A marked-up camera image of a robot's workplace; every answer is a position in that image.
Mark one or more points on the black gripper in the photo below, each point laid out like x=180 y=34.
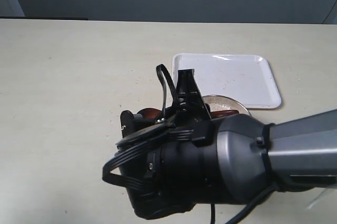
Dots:
x=188 y=113

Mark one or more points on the brown wooden spoon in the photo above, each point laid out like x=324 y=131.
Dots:
x=152 y=113

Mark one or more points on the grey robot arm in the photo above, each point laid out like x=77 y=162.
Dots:
x=221 y=157

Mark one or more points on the steel bowl of rice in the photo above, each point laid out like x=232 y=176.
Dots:
x=222 y=103

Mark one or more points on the white plastic tray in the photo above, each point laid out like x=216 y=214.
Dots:
x=247 y=79

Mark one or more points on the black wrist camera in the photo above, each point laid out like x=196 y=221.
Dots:
x=131 y=123

